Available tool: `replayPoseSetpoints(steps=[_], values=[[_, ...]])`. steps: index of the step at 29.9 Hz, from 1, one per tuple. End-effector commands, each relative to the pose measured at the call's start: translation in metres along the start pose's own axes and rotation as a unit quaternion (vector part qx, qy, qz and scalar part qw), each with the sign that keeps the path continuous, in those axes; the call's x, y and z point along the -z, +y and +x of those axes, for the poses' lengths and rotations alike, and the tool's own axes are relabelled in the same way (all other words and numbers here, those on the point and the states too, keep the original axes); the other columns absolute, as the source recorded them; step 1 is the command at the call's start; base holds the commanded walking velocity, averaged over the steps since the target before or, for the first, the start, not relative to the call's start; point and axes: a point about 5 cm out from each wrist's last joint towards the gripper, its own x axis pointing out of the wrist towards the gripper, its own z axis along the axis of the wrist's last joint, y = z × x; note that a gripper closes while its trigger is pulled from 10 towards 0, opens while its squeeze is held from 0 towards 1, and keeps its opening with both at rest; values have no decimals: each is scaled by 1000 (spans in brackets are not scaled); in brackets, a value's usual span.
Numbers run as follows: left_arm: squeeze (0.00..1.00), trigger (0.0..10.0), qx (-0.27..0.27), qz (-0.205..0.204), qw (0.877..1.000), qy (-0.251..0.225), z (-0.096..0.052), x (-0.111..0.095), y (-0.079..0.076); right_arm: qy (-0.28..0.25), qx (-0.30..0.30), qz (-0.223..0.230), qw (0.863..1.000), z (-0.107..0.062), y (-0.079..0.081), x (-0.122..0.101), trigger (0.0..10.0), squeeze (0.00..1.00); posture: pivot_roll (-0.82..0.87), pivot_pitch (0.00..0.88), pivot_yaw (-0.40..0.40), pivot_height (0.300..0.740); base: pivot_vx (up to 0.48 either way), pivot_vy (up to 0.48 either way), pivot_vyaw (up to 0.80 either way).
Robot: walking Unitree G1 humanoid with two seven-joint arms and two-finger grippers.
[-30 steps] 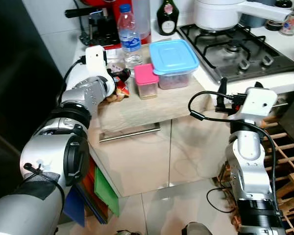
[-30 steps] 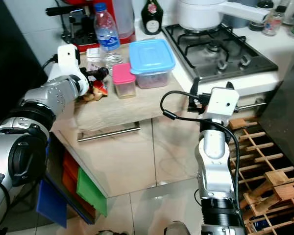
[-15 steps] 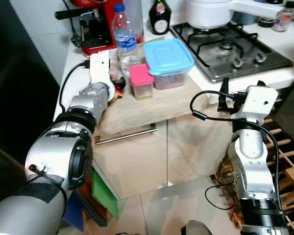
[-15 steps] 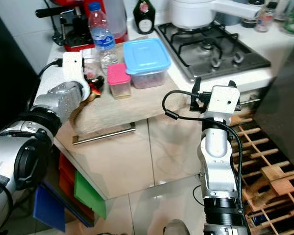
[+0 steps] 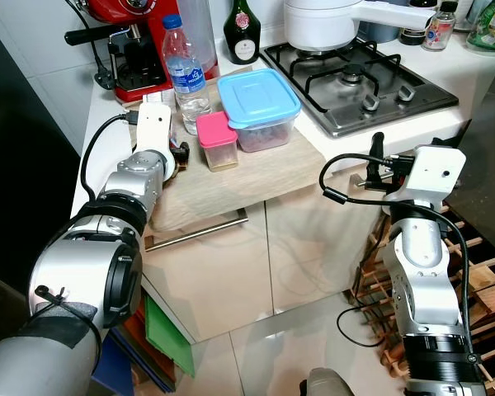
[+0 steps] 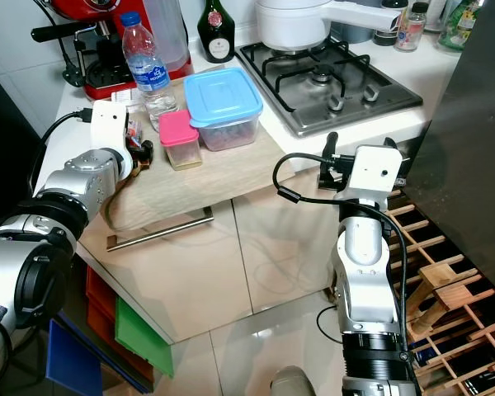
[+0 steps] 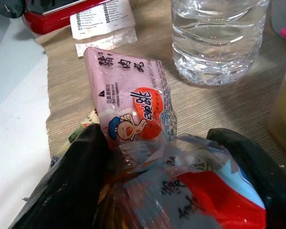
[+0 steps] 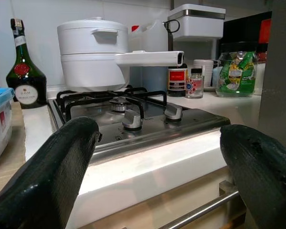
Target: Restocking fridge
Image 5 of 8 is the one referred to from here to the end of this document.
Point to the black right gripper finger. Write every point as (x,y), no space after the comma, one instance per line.
(378,147)

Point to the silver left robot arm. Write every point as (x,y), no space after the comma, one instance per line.
(78,268)

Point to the dark fridge door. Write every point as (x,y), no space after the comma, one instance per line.
(491,148)

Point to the pink lid food container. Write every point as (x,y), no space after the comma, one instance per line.
(216,130)

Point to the steel gas hob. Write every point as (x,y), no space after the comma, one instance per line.
(355,107)

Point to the clear plastic water bottle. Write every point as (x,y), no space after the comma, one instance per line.
(186,78)

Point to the blue lid food container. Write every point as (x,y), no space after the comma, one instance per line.
(256,99)

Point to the black bottle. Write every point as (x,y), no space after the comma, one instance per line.
(412,35)

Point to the clear plastic jug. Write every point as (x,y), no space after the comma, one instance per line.
(200,33)

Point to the small spice jar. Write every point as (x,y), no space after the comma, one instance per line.
(438,31)

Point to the dark green glass bottle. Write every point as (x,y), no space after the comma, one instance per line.
(242,37)

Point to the white saucepan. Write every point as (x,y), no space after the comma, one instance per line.
(318,25)

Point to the wooden wine rack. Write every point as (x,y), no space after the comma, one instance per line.
(483,276)

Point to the red coffee machine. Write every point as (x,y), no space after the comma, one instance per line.
(124,8)

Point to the green food packet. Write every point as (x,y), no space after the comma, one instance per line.
(491,25)

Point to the orange board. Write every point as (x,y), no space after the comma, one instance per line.
(134,326)

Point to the green board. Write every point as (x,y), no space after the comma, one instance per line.
(169,334)

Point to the grey robot foot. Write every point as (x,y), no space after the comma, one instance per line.
(326,384)

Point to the blue board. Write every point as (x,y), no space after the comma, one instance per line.
(111,375)

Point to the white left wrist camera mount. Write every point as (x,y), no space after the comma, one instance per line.
(154,128)

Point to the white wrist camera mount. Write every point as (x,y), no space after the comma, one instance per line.
(433,173)
(154,128)

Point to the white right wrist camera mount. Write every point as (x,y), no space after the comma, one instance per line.
(433,173)

